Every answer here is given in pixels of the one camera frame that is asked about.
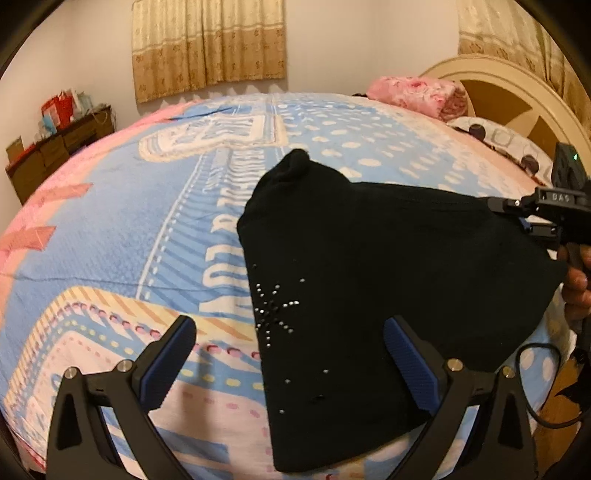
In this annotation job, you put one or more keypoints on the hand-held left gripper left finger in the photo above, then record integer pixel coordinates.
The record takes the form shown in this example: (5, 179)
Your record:
(168, 364)

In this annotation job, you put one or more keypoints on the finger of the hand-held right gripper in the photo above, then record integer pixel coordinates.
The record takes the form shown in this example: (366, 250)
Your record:
(503, 204)
(542, 232)

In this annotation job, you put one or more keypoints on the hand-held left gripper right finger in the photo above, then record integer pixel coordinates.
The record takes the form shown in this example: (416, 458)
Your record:
(411, 364)

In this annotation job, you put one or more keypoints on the black pants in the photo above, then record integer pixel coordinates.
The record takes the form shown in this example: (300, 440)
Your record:
(351, 240)

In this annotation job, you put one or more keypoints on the person's right hand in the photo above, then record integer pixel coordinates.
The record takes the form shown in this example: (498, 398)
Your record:
(577, 284)

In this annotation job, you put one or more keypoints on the patterned pillow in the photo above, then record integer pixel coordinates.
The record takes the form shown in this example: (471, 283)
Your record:
(508, 143)

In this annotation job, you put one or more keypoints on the wooden headboard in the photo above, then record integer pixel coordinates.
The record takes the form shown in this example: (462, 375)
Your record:
(508, 74)

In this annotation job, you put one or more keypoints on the pink floral blanket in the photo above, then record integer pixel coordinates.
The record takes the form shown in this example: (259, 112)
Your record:
(415, 94)

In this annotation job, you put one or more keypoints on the printed bedspread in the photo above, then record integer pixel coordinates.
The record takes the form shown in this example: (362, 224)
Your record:
(115, 221)

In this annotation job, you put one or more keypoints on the beige curtain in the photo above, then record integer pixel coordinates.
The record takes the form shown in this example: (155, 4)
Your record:
(207, 46)
(503, 27)

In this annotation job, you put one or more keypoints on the wooden dresser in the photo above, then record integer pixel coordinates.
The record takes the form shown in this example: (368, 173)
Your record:
(51, 152)

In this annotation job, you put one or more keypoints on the cardboard box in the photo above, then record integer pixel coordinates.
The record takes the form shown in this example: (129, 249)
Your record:
(14, 150)

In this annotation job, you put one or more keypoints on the red gift bag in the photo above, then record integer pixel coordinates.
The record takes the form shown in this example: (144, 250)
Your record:
(57, 108)

